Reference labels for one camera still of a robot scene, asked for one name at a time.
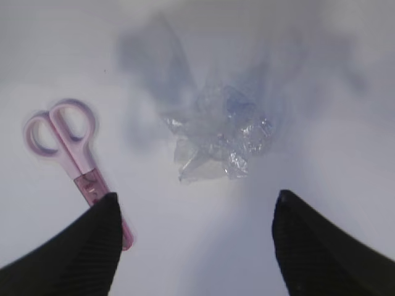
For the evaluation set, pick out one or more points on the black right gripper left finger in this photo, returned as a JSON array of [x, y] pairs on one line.
[[80, 260]]

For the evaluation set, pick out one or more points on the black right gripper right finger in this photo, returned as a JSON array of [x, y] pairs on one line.
[[318, 258]]

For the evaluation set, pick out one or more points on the pink safety scissors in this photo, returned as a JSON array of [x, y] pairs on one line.
[[72, 153]]

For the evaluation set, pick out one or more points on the clear plastic sheet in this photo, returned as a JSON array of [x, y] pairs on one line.
[[218, 134]]

